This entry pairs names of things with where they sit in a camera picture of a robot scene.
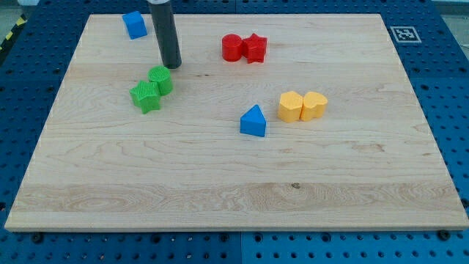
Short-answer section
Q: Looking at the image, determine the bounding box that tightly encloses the blue triangle block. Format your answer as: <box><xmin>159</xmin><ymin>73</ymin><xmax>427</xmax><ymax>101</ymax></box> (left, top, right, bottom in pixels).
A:
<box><xmin>240</xmin><ymin>105</ymin><xmax>267</xmax><ymax>137</ymax></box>

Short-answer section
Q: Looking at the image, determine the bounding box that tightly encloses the wooden board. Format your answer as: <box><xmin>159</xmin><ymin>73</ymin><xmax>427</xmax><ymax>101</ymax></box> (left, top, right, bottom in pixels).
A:
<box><xmin>4</xmin><ymin>14</ymin><xmax>468</xmax><ymax>232</ymax></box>

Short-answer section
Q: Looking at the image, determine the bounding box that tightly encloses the yellow hexagon block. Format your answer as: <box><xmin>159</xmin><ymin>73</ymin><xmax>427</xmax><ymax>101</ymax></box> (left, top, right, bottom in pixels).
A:
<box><xmin>278</xmin><ymin>91</ymin><xmax>303</xmax><ymax>122</ymax></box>

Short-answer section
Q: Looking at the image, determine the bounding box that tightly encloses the yellow heart block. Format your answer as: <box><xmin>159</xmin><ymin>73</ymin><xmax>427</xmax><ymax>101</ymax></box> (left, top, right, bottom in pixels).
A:
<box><xmin>300</xmin><ymin>92</ymin><xmax>328</xmax><ymax>121</ymax></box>

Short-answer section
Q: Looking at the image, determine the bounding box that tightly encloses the red star block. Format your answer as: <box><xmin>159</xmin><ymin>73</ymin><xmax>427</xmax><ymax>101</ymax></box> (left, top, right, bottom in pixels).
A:
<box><xmin>243</xmin><ymin>33</ymin><xmax>267</xmax><ymax>64</ymax></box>

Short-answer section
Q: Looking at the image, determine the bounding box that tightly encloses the red cylinder block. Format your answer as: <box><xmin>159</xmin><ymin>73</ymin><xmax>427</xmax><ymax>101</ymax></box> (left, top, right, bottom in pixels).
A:
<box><xmin>221</xmin><ymin>34</ymin><xmax>243</xmax><ymax>62</ymax></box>

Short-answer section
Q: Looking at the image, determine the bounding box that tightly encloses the green cylinder block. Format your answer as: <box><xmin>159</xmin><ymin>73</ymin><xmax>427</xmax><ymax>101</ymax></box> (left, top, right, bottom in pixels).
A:
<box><xmin>147</xmin><ymin>66</ymin><xmax>174</xmax><ymax>95</ymax></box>

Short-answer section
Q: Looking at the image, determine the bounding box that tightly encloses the green star block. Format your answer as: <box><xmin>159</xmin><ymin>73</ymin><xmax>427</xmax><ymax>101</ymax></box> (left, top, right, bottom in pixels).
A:
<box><xmin>129</xmin><ymin>81</ymin><xmax>160</xmax><ymax>114</ymax></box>

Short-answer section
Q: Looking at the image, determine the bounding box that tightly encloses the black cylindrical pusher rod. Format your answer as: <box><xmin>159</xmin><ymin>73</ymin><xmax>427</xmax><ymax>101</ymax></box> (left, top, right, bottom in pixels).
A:
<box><xmin>147</xmin><ymin>0</ymin><xmax>182</xmax><ymax>69</ymax></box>

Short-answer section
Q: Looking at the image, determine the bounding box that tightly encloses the blue cube block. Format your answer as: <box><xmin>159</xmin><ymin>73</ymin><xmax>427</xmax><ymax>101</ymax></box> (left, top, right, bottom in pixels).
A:
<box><xmin>122</xmin><ymin>11</ymin><xmax>147</xmax><ymax>40</ymax></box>

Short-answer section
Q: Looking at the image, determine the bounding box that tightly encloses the white fiducial marker tag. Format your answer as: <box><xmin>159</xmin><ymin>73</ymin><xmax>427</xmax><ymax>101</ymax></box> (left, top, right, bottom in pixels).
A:
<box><xmin>390</xmin><ymin>26</ymin><xmax>421</xmax><ymax>43</ymax></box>

